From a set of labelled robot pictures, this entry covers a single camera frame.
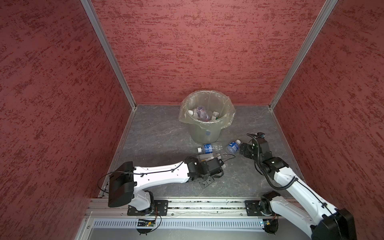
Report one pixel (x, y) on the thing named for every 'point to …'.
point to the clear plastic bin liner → (207, 107)
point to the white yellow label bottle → (204, 157)
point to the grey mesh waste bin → (202, 134)
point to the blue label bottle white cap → (233, 146)
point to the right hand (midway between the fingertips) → (245, 150)
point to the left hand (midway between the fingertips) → (203, 178)
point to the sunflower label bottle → (215, 114)
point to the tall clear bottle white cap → (202, 114)
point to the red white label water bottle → (194, 113)
